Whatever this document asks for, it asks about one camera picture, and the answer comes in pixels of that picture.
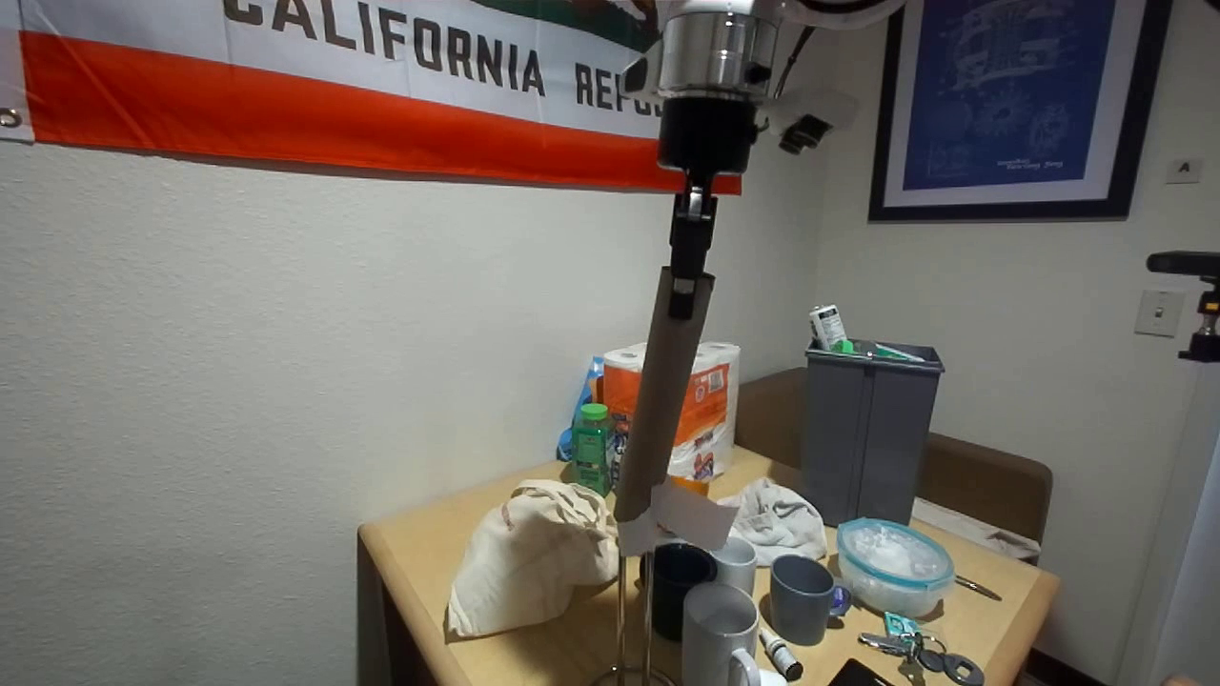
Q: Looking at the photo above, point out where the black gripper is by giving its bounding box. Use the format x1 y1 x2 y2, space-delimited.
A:
656 97 764 323

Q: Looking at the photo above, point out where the brown cardboard paper roll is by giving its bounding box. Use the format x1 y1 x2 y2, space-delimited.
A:
612 264 716 525

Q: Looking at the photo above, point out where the orange white toilet paper pack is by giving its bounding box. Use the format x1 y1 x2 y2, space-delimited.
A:
600 339 743 483

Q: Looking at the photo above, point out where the white canister with label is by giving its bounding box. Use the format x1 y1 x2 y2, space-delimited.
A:
807 301 857 360

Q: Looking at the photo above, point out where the green plastic bottle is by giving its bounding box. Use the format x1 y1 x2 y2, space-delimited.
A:
566 400 618 494

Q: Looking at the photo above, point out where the gray plastic bin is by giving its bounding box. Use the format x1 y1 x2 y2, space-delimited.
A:
799 337 951 530

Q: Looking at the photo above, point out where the white paper sheet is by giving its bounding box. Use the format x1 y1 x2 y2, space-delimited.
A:
618 475 739 562

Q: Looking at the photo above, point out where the white plastic bag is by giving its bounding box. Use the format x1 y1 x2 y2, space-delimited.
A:
732 475 832 564

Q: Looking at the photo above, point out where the small white mug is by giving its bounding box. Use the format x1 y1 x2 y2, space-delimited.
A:
716 537 764 604

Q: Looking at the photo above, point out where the dark green mug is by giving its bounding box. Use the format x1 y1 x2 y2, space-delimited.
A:
649 540 720 644

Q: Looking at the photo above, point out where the cream cloth bag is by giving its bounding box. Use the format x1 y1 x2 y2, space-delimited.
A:
441 475 621 642

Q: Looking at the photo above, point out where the gray mug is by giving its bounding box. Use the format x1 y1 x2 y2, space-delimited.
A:
772 551 846 647

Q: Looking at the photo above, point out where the framed blue poster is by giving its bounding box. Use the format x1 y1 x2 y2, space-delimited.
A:
870 0 1175 226

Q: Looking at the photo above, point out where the clear container with blue lid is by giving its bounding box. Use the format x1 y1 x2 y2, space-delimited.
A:
835 513 956 623

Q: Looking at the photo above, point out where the large white mug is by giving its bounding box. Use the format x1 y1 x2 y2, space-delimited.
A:
679 583 764 686

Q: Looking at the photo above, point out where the white marker pen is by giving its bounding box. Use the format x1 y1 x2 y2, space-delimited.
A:
759 626 807 686

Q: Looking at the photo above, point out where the black phone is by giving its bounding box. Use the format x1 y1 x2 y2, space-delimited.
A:
829 656 894 686

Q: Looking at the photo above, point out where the bunch of keys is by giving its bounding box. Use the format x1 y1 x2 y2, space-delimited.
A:
853 607 987 686

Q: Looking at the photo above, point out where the California Republic flag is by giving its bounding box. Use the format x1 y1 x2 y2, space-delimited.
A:
0 0 748 198

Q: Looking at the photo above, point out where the white light switch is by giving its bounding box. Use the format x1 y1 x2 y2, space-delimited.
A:
1133 285 1187 344

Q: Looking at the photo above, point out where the black stereo camera bar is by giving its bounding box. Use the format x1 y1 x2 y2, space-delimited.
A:
1144 249 1220 281

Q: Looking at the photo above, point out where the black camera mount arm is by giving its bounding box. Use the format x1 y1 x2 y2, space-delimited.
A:
1177 278 1220 365

